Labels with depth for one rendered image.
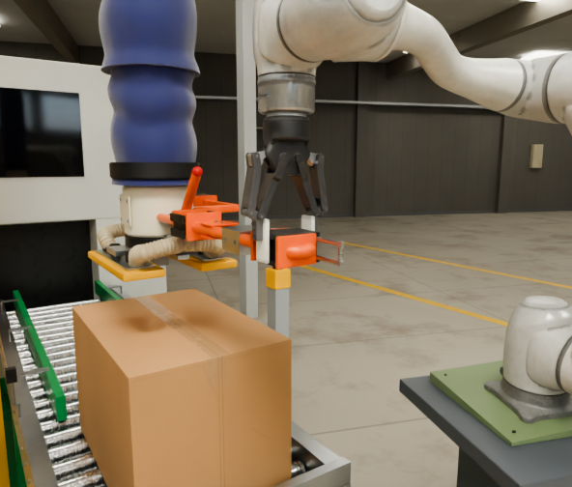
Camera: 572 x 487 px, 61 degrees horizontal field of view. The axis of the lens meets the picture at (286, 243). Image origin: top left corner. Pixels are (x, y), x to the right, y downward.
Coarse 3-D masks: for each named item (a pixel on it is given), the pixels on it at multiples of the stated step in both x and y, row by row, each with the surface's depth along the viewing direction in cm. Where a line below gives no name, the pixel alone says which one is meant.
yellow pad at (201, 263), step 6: (186, 252) 131; (192, 252) 131; (198, 252) 128; (192, 258) 126; (198, 258) 124; (204, 258) 123; (210, 258) 123; (216, 258) 124; (222, 258) 124; (228, 258) 126; (186, 264) 126; (192, 264) 123; (198, 264) 120; (204, 264) 119; (210, 264) 120; (216, 264) 121; (222, 264) 122; (228, 264) 123; (234, 264) 124; (204, 270) 119; (210, 270) 120
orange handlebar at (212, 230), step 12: (204, 204) 162; (216, 204) 154; (228, 204) 148; (168, 216) 114; (192, 228) 102; (204, 228) 98; (216, 228) 94; (240, 240) 86; (288, 252) 74; (300, 252) 74; (312, 252) 75
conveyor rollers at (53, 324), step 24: (48, 312) 278; (24, 336) 239; (48, 336) 238; (72, 336) 236; (24, 360) 208; (72, 360) 210; (72, 384) 186; (48, 408) 166; (72, 408) 169; (48, 432) 156; (72, 432) 153; (72, 456) 144; (72, 480) 128; (96, 480) 130
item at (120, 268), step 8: (88, 256) 135; (96, 256) 129; (104, 256) 126; (112, 256) 125; (120, 256) 125; (128, 256) 117; (104, 264) 121; (112, 264) 118; (120, 264) 116; (128, 264) 116; (152, 264) 116; (112, 272) 115; (120, 272) 110; (128, 272) 109; (136, 272) 110; (144, 272) 111; (152, 272) 112; (160, 272) 113; (128, 280) 109
